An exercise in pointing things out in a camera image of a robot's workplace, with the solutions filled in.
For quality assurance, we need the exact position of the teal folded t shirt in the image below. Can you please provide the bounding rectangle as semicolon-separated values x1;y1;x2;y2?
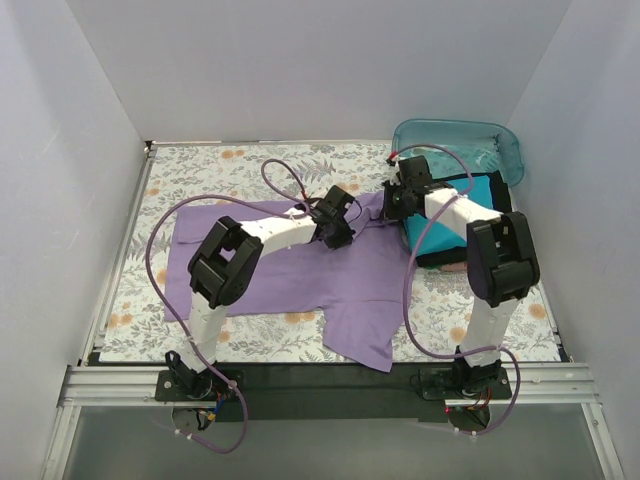
404;174;493;258

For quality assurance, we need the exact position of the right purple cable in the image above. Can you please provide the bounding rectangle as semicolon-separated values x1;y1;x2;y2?
387;143;521;437

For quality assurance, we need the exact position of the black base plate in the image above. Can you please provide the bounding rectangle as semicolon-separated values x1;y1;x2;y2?
154;362;515;423

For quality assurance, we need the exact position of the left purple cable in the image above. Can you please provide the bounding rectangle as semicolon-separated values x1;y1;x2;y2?
147;158;314;454

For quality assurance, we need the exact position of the teal plastic bin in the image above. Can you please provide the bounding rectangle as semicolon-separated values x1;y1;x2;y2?
391;119;525;187

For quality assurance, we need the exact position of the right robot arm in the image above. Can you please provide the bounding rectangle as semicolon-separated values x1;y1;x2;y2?
382;156;540;398

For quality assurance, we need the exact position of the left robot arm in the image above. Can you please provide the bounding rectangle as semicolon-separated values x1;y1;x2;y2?
165;186;356;400

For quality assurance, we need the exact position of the aluminium frame rail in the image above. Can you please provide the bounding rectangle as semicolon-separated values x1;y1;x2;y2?
58;363;602;406

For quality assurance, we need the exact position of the purple t shirt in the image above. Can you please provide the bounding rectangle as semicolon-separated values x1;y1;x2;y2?
163;192;416;374

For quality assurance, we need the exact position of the pink folded t shirt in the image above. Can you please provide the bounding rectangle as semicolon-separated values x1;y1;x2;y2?
439;262;467;273

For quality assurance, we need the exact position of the purple cable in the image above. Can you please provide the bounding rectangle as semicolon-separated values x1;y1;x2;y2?
147;158;314;454
387;143;521;437

